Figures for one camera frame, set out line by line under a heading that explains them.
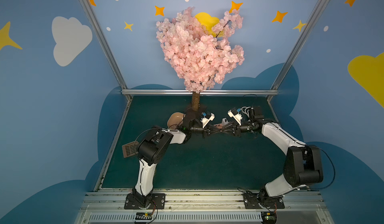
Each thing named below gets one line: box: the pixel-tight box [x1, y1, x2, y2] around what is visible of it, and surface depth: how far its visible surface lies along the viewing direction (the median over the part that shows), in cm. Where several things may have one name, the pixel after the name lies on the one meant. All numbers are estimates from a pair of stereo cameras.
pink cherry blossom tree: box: [156, 6, 245, 111], surface depth 75 cm
